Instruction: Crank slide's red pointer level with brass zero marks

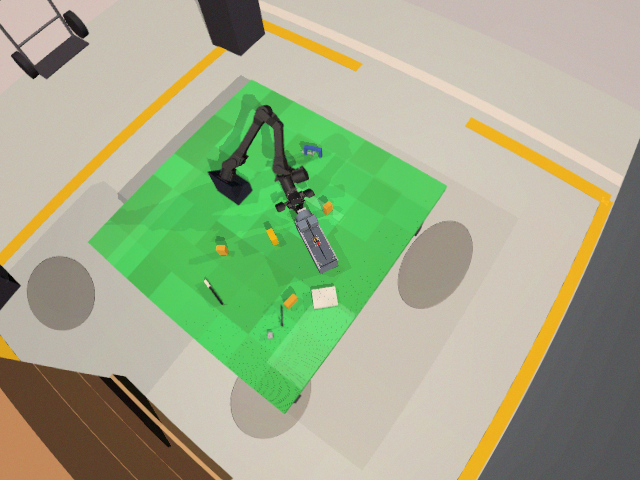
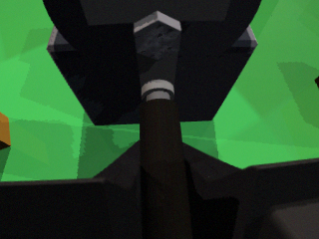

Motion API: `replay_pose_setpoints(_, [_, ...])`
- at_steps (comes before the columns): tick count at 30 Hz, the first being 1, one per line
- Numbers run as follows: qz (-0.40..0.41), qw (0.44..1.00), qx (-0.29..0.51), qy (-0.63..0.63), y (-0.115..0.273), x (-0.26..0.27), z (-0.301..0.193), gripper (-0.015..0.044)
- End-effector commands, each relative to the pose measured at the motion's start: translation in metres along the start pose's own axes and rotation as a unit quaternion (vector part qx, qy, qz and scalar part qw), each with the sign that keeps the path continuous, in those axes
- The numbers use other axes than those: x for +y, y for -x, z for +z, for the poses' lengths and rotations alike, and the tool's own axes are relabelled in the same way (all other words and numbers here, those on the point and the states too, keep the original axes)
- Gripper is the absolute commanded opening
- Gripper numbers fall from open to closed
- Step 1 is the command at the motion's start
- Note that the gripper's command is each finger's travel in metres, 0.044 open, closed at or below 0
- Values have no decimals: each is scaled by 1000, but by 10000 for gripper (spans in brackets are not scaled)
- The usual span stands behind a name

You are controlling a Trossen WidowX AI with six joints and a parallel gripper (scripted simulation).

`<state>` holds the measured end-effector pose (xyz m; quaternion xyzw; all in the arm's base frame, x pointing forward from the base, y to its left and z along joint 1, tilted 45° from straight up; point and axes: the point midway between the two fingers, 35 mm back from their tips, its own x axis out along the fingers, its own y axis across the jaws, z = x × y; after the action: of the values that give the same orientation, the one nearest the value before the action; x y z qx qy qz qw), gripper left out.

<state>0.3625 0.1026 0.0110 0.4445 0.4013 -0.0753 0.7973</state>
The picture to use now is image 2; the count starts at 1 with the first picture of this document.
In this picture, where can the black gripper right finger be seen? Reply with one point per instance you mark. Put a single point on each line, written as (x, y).
(227, 202)

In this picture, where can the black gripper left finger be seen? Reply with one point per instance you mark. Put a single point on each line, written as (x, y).
(105, 206)

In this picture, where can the orange block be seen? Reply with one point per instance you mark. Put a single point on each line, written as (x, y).
(5, 140)

